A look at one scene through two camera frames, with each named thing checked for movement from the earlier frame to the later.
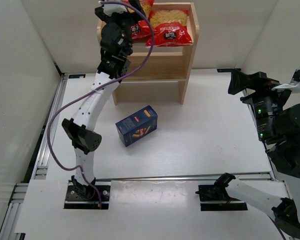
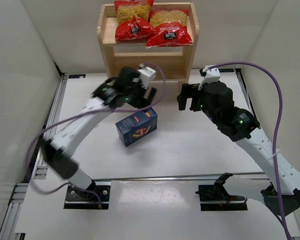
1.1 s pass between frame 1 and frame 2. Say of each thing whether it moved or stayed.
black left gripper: moved
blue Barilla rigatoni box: stayed
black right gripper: moved
